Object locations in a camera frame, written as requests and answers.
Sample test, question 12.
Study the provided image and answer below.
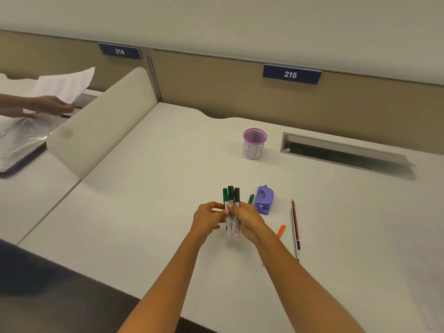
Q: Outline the grey desk cable tray flap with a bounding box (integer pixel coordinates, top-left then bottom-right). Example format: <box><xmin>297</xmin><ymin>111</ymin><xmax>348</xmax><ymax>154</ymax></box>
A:
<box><xmin>280</xmin><ymin>132</ymin><xmax>417</xmax><ymax>175</ymax></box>

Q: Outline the purple rimmed white pen cup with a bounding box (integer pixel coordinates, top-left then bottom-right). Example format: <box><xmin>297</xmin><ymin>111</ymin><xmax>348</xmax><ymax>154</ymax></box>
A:
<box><xmin>242</xmin><ymin>128</ymin><xmax>268</xmax><ymax>160</ymax></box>

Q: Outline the red and black pencil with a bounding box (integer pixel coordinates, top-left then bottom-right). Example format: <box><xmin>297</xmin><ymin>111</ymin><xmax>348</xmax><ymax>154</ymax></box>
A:
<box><xmin>291</xmin><ymin>199</ymin><xmax>301</xmax><ymax>250</ymax></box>

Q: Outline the black cap whiteboard marker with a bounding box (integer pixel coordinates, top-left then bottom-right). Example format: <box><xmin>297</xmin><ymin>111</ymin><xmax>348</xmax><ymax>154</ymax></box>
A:
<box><xmin>234</xmin><ymin>187</ymin><xmax>241</xmax><ymax>240</ymax></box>
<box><xmin>227</xmin><ymin>185</ymin><xmax>235</xmax><ymax>237</ymax></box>

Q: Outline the grey pencil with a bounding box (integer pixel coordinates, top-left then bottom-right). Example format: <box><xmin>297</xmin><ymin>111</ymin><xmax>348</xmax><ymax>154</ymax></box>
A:
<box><xmin>290</xmin><ymin>208</ymin><xmax>300</xmax><ymax>262</ymax></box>

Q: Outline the clear plastic sleeve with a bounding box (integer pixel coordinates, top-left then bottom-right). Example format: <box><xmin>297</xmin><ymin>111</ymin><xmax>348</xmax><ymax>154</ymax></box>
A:
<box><xmin>0</xmin><ymin>109</ymin><xmax>67</xmax><ymax>174</ymax></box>

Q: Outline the person's right forearm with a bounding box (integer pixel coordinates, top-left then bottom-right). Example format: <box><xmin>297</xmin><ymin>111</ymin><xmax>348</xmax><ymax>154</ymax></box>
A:
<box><xmin>250</xmin><ymin>229</ymin><xmax>365</xmax><ymax>333</ymax></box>

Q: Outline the purple hole punch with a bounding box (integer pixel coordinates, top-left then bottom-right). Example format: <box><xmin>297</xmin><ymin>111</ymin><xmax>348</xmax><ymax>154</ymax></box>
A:
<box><xmin>253</xmin><ymin>185</ymin><xmax>275</xmax><ymax>216</ymax></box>

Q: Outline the cream desk divider panel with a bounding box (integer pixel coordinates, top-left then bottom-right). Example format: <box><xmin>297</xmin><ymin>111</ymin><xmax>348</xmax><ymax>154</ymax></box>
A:
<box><xmin>46</xmin><ymin>67</ymin><xmax>158</xmax><ymax>180</ymax></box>

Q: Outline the beige partition wall panel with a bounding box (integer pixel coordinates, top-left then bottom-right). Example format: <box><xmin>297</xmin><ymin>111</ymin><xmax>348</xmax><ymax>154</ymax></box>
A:
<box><xmin>0</xmin><ymin>30</ymin><xmax>444</xmax><ymax>152</ymax></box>

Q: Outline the another person's forearm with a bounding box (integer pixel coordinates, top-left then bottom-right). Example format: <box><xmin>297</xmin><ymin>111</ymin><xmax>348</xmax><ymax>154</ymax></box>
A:
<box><xmin>0</xmin><ymin>93</ymin><xmax>37</xmax><ymax>111</ymax></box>

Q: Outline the person's right hand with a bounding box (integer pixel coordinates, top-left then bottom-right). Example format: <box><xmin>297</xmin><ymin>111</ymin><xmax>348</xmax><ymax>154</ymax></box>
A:
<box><xmin>227</xmin><ymin>202</ymin><xmax>268</xmax><ymax>245</ymax></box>

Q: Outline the blue desk number sign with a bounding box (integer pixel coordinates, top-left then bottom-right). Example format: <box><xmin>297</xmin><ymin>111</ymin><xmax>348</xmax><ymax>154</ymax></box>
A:
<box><xmin>98</xmin><ymin>43</ymin><xmax>142</xmax><ymax>61</ymax></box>
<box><xmin>262</xmin><ymin>64</ymin><xmax>322</xmax><ymax>85</ymax></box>

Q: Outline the grey partition post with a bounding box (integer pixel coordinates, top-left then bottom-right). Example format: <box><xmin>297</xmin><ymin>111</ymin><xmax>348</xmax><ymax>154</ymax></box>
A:
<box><xmin>146</xmin><ymin>55</ymin><xmax>163</xmax><ymax>103</ymax></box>

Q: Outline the white printed paper sheet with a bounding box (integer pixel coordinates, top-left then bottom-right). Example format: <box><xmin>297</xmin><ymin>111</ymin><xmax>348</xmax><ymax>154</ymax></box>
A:
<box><xmin>32</xmin><ymin>67</ymin><xmax>96</xmax><ymax>105</ymax></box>

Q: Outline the person's left hand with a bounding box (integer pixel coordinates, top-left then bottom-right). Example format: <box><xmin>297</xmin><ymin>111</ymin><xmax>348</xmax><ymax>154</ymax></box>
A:
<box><xmin>190</xmin><ymin>202</ymin><xmax>226</xmax><ymax>241</ymax></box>

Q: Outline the person's left forearm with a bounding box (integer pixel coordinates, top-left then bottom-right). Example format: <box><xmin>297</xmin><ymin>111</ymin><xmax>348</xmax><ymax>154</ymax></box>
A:
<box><xmin>117</xmin><ymin>229</ymin><xmax>209</xmax><ymax>333</ymax></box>

